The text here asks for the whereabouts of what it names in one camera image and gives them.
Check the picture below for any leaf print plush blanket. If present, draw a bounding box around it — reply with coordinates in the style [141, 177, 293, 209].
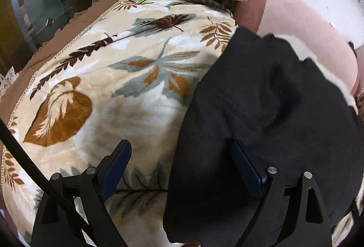
[0, 0, 238, 247]

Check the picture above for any black coat with fur collar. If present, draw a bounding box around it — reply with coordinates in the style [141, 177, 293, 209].
[163, 27, 364, 247]

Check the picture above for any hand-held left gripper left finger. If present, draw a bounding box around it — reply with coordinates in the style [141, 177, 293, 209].
[31, 139, 132, 247]

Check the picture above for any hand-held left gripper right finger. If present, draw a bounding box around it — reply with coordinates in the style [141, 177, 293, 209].
[231, 141, 334, 247]

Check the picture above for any thick black cable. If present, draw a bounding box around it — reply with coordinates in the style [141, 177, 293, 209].
[0, 118, 93, 237]

